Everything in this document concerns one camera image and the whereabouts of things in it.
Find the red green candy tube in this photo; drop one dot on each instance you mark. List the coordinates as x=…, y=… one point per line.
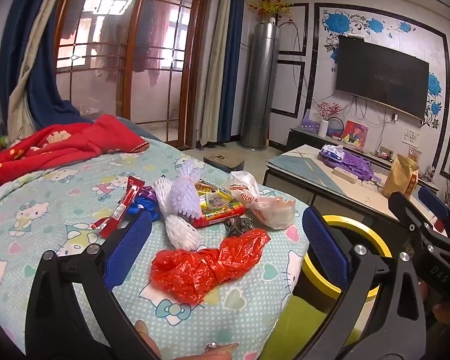
x=219, y=215

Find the red flower print blanket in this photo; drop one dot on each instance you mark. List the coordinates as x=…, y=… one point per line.
x=60, y=146

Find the purple box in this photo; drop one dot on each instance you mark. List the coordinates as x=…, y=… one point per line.
x=310, y=122

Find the black wall television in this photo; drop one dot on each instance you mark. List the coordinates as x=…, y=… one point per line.
x=382, y=75

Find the person's left hand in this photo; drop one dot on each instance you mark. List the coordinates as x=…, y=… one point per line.
x=148, y=341

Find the purple backpack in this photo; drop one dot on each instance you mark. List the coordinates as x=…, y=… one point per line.
x=354, y=163

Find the grey standing air conditioner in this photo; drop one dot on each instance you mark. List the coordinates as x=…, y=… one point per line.
x=260, y=90

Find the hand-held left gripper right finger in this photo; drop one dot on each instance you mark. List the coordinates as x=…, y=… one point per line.
x=324, y=240

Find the white paper wall note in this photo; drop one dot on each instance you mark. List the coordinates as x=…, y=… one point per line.
x=411, y=135

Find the white blue tissue pack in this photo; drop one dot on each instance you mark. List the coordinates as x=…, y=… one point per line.
x=332, y=152

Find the yellow round trash bin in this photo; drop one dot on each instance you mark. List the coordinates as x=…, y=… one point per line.
x=363, y=232

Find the small white foam fruit net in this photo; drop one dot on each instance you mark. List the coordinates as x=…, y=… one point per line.
x=187, y=187

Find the brown paper bag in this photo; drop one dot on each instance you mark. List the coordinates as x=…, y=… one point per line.
x=399, y=176

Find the blue purple foil wrapper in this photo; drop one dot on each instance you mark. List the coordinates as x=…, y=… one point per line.
x=144, y=208

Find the beige curtain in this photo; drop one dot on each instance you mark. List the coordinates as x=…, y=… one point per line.
x=33, y=75
x=213, y=82

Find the white blue coffee table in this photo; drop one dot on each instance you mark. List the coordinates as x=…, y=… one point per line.
x=296, y=165

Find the dark green snack packet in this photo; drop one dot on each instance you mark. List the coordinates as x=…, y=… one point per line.
x=239, y=227

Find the blue storage stool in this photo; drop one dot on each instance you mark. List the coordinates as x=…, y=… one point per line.
x=223, y=161

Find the red wrapper strip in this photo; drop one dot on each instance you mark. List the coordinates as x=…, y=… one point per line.
x=125, y=202

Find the round table mirror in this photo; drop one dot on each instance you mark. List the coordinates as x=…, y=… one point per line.
x=337, y=129

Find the yellow artificial flowers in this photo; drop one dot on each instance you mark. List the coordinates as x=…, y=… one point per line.
x=272, y=6

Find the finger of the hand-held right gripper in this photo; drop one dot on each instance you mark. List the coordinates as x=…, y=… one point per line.
x=407, y=213
x=435, y=204

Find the white plastic bag red print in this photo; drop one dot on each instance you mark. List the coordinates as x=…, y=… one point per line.
x=262, y=202

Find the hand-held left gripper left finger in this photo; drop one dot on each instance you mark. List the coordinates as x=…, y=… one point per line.
x=127, y=247

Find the colourful painting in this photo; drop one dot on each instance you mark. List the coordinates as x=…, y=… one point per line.
x=355, y=132

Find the white vase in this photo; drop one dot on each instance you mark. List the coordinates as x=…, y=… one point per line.
x=323, y=128

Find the wooden frame glass sliding door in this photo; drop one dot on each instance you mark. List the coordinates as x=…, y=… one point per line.
x=135, y=45

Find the white power strip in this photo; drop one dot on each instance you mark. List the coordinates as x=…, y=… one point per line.
x=345, y=175

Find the blue grey cushion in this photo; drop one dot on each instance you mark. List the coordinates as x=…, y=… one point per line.
x=142, y=129

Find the blue curtain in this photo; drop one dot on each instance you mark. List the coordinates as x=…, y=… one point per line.
x=230, y=63
x=41, y=63

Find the large white foam fruit net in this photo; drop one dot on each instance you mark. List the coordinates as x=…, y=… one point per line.
x=180, y=232

